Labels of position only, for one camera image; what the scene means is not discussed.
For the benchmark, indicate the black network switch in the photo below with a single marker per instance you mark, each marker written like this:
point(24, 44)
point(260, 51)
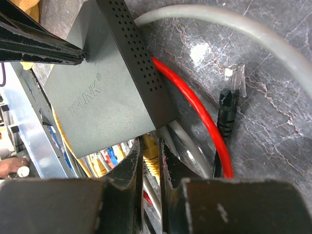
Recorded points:
point(116, 93)

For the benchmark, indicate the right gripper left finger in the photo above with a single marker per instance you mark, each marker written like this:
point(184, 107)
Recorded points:
point(108, 205)

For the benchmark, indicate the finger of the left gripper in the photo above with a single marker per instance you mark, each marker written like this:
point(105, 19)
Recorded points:
point(17, 27)
point(10, 52)

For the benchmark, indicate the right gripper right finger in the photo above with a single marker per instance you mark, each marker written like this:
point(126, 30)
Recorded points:
point(194, 205)

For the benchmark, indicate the person hand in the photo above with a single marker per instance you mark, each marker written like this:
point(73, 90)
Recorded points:
point(11, 165)

